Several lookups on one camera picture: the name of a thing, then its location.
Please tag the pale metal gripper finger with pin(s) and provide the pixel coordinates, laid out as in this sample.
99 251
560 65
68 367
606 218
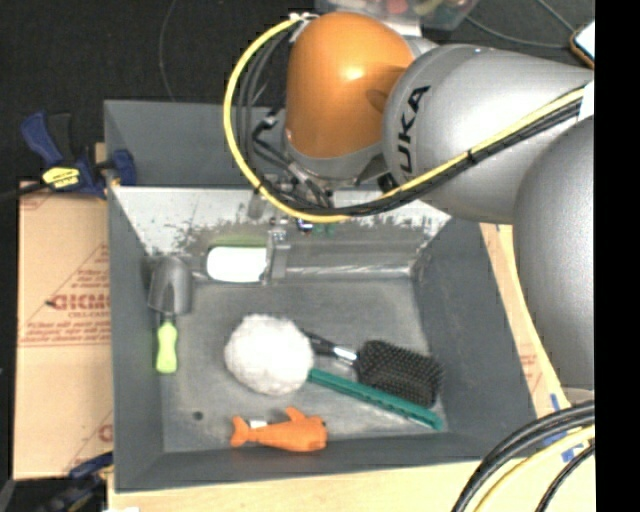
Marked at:
279 255

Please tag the grey metal bin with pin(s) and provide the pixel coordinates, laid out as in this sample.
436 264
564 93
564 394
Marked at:
320 310

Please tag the white fluffy ball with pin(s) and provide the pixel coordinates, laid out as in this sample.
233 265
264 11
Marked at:
267 355

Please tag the black hairbrush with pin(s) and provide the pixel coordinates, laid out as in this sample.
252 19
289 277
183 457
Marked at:
400 372

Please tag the teal comb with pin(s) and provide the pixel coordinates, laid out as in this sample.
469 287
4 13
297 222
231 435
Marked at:
380 398

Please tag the orange toy fish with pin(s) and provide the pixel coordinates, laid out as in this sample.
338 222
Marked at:
290 432

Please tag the brown cardboard board red print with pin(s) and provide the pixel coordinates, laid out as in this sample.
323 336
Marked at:
60 260

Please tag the black cylinder on white bracket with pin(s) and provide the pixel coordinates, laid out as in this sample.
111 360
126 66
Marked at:
352 197

